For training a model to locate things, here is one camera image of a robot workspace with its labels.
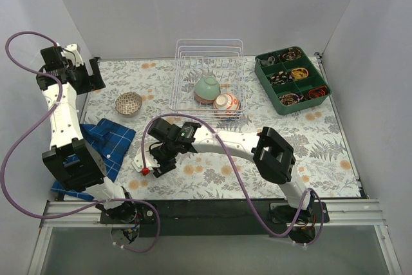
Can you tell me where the green divided organizer tray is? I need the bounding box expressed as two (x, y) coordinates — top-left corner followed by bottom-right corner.
(255, 46), (332, 115)

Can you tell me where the floral table mat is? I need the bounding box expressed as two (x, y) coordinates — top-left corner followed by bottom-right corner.
(84, 57), (360, 200)

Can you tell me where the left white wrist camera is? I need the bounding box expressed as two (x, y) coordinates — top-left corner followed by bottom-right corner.
(53, 43), (84, 68)

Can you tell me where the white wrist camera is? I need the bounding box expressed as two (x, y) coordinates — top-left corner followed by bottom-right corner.
(131, 146), (155, 176)
(53, 43), (84, 68)

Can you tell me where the black white leaf bowl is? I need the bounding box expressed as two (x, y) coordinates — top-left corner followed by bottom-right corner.
(194, 93), (214, 104)

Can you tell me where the blue plaid cloth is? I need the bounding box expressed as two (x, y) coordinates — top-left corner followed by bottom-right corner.
(42, 119), (136, 201)

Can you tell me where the aluminium frame rail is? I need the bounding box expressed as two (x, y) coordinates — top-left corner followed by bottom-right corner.
(29, 199), (401, 274)

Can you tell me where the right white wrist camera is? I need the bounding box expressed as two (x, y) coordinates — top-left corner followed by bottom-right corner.
(131, 146), (155, 176)

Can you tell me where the brown patterned small bowl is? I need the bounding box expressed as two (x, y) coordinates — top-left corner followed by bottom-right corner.
(115, 92), (142, 116)

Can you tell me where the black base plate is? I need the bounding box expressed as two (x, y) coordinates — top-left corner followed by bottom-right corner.
(99, 198), (331, 238)

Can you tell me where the celadon green bowl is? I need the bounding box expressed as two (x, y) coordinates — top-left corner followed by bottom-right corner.
(194, 76), (221, 100)

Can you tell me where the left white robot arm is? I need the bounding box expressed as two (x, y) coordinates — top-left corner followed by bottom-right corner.
(36, 44), (137, 223)

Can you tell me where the orange floral bowl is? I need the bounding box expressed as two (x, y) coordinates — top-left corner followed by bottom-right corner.
(213, 93), (241, 119)

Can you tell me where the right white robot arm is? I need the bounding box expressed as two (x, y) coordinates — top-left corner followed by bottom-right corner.
(146, 118), (315, 222)

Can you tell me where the white wire dish rack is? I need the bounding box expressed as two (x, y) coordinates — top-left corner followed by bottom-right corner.
(169, 39), (247, 120)

